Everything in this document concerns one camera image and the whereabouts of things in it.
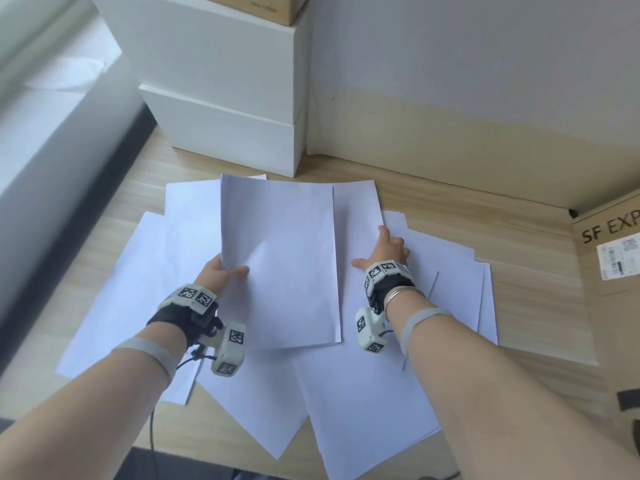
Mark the person's left hand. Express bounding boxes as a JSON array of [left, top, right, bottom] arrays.
[[193, 253, 250, 295]]

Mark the person's right hand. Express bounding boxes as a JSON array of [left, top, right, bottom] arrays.
[[351, 224, 412, 273]]

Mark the gathered white paper bundle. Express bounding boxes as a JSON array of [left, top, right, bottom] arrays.
[[219, 174, 343, 351]]

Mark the pile of white papers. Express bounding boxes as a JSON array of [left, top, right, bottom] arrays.
[[55, 174, 501, 480]]

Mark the grey forearm band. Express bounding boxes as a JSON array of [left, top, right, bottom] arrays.
[[399, 307, 453, 358], [112, 337, 179, 383]]

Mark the person's right forearm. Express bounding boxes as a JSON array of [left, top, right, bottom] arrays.
[[385, 292, 640, 480]]

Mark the person's left forearm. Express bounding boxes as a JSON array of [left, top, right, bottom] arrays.
[[0, 322, 189, 480]]

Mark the beige desk back panel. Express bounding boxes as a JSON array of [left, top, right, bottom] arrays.
[[305, 84, 640, 211]]

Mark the flat white box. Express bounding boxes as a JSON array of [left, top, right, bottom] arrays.
[[139, 83, 309, 178]]

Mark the white window sill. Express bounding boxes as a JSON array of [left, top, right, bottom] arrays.
[[0, 0, 151, 315]]

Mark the tall white box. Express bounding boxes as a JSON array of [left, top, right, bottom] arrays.
[[89, 0, 310, 127]]

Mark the white shipping label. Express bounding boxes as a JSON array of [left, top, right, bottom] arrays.
[[596, 234, 640, 281]]

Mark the large printed cardboard box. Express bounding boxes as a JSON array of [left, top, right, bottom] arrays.
[[571, 189, 640, 455]]

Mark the small cardboard box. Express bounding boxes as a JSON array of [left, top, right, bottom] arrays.
[[189, 0, 313, 27]]

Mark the white marker wrist camera rig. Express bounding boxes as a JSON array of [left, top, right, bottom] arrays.
[[145, 284, 249, 378], [355, 261, 417, 355]]

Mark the silver bracelet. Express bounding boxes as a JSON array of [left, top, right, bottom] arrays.
[[382, 287, 426, 313]]

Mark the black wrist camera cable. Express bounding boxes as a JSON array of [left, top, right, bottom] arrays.
[[149, 357, 201, 451]]

